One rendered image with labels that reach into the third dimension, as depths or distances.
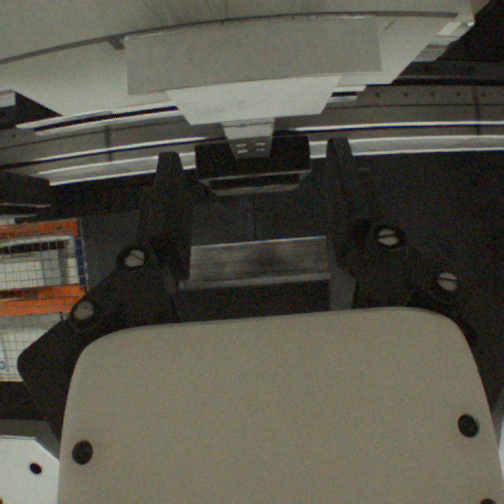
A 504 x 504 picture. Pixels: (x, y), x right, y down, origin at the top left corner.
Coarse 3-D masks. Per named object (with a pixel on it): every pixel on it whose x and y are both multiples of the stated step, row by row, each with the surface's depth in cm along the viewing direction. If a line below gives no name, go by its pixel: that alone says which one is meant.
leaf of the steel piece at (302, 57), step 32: (160, 32) 12; (192, 32) 12; (224, 32) 12; (256, 32) 12; (288, 32) 12; (320, 32) 12; (352, 32) 12; (128, 64) 12; (160, 64) 12; (192, 64) 12; (224, 64) 12; (256, 64) 12; (288, 64) 12; (320, 64) 12; (352, 64) 12; (192, 96) 19; (224, 96) 20; (256, 96) 20; (288, 96) 21; (320, 96) 21
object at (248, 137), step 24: (240, 120) 25; (264, 120) 25; (216, 144) 40; (240, 144) 32; (264, 144) 33; (288, 144) 40; (216, 168) 40; (240, 168) 40; (264, 168) 40; (288, 168) 40; (216, 192) 43; (240, 192) 46
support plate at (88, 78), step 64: (0, 0) 9; (64, 0) 10; (128, 0) 10; (192, 0) 11; (256, 0) 11; (320, 0) 11; (384, 0) 11; (448, 0) 11; (64, 64) 14; (384, 64) 17
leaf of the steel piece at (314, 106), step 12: (216, 108) 22; (228, 108) 22; (240, 108) 22; (252, 108) 23; (264, 108) 23; (276, 108) 23; (288, 108) 23; (300, 108) 23; (312, 108) 23; (192, 120) 24; (204, 120) 24; (216, 120) 25; (228, 120) 25
